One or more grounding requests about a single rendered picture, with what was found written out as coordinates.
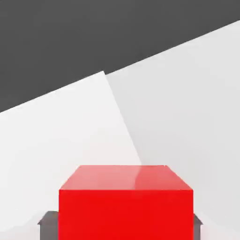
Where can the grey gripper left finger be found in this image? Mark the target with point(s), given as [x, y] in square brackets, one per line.
[49, 226]

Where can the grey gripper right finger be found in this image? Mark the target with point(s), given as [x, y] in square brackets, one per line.
[196, 227]

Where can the small red cube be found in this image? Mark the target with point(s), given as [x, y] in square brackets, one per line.
[125, 213]

